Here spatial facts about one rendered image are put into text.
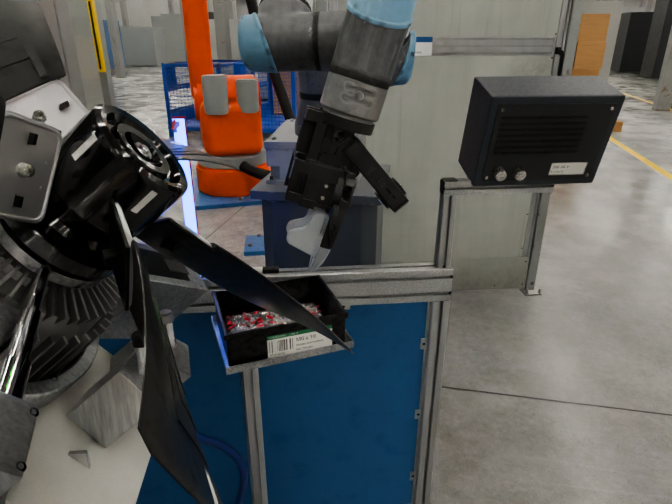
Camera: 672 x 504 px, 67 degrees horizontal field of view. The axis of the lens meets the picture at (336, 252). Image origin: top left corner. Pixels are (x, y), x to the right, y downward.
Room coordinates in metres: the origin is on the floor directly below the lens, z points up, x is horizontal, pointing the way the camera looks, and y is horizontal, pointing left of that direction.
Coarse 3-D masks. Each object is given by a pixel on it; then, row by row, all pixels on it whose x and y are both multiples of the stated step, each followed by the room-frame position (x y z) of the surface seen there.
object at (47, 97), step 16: (16, 96) 0.54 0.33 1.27; (32, 96) 0.55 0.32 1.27; (48, 96) 0.56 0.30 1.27; (64, 96) 0.56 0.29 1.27; (16, 112) 0.53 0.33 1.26; (32, 112) 0.54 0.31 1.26; (48, 112) 0.54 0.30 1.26; (64, 112) 0.55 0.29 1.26; (80, 112) 0.56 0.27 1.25; (64, 128) 0.54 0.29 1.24
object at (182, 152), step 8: (168, 144) 0.79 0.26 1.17; (176, 144) 0.83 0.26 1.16; (176, 152) 0.71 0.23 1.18; (184, 152) 0.74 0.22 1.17; (192, 152) 0.77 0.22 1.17; (200, 152) 0.81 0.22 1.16; (184, 160) 0.67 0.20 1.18; (192, 160) 0.69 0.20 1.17; (200, 160) 0.71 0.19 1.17; (208, 160) 0.73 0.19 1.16; (216, 160) 0.77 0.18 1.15
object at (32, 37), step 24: (0, 0) 0.61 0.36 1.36; (24, 0) 0.63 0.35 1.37; (0, 24) 0.58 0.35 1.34; (24, 24) 0.60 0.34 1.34; (0, 48) 0.56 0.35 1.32; (24, 48) 0.57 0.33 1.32; (48, 48) 0.59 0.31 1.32; (0, 72) 0.55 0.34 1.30; (24, 72) 0.56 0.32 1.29; (48, 72) 0.57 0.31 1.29
